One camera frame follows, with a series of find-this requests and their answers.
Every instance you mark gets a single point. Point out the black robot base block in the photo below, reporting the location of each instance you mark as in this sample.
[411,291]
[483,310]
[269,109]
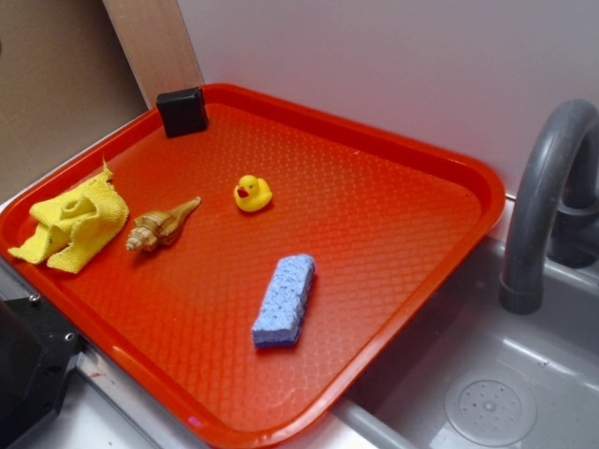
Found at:
[39,351]

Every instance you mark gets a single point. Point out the yellow rubber duck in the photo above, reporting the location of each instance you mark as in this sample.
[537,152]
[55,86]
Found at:
[252,193]

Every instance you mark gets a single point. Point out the blue sponge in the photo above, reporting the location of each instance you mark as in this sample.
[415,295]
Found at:
[283,307]

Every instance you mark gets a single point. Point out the brown striped seashell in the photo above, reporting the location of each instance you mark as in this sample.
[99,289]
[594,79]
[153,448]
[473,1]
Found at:
[159,227]

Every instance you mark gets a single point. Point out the red plastic tray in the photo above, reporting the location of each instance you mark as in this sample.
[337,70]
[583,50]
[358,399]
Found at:
[385,218]

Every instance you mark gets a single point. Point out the black box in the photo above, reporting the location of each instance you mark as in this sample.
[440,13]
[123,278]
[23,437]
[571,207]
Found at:
[182,112]

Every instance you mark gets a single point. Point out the grey toy sink basin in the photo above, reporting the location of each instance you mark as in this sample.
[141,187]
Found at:
[399,401]

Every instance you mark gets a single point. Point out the round grey sink drain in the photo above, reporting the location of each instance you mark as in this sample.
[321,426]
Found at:
[490,408]

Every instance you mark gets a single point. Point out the yellow cloth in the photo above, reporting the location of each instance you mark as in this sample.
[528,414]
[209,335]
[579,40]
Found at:
[73,227]

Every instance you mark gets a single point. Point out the grey toy faucet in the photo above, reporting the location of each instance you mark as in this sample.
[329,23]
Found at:
[555,216]

